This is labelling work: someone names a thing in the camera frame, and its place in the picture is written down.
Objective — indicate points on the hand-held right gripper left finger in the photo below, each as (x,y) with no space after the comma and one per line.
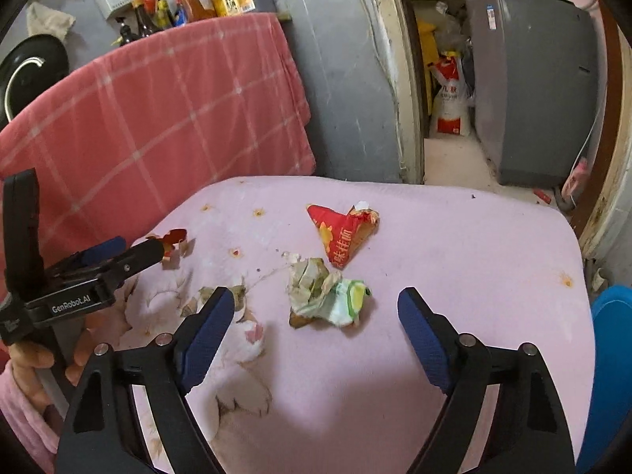
(207,335)

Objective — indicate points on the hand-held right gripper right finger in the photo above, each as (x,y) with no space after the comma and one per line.
(424,340)

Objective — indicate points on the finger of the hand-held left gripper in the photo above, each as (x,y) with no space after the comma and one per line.
(138,261)
(103,249)

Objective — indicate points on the red gold torn wrapper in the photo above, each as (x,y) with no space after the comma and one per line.
(175,237)

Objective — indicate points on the green white wrapper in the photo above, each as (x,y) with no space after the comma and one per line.
(345,303)

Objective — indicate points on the small white paper scrap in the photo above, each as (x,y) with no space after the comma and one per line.
(291,257)

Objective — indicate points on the beige paper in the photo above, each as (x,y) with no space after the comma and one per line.
(308,279)

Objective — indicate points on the red noodle packet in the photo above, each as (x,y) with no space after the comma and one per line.
(340,239)

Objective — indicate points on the blue plastic bucket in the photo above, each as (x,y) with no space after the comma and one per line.
(612,355)

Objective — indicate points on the person's left forearm pink sleeve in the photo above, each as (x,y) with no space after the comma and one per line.
(19,419)

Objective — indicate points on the person's left hand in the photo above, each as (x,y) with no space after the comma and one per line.
(32,355)

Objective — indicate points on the pink floral blanket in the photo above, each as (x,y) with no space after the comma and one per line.
(444,247)

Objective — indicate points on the pink checked cloth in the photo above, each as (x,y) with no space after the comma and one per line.
(148,123)

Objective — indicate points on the small red object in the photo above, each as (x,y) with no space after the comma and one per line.
(542,195)

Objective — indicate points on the black wok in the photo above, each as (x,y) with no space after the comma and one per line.
(34,74)

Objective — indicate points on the pink object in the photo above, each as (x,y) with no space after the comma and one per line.
(575,182)

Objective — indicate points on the beige rag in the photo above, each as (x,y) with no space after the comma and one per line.
(49,19)

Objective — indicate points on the red white rice sack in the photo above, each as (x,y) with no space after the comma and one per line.
(452,103)

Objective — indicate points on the grey washing machine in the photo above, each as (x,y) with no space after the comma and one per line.
(533,84)

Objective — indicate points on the yellow bag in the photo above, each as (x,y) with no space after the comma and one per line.
(427,44)

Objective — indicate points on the pile of dark plastic bags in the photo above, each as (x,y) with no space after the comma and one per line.
(452,29)

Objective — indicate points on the wooden door frame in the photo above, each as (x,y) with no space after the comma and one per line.
(405,108)

